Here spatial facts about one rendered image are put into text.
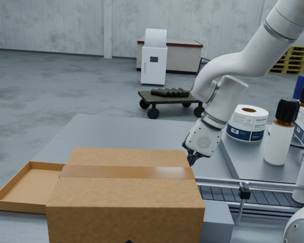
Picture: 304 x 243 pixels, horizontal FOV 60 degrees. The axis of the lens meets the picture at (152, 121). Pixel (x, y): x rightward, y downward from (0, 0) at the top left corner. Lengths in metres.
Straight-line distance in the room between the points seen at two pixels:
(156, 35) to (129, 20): 4.41
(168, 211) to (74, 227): 0.18
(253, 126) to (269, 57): 0.77
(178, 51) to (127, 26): 3.18
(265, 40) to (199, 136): 0.35
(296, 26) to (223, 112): 0.30
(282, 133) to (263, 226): 0.42
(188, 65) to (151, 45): 2.20
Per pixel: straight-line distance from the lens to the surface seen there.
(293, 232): 0.36
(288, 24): 0.68
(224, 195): 1.01
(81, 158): 0.67
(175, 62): 8.07
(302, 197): 1.08
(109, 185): 0.57
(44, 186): 1.11
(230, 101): 0.82
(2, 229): 0.97
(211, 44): 10.67
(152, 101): 4.02
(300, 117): 1.58
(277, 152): 1.27
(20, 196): 1.08
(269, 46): 0.70
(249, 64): 0.73
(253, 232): 0.97
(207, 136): 0.86
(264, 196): 1.06
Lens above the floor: 1.45
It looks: 21 degrees down
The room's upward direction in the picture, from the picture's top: 4 degrees clockwise
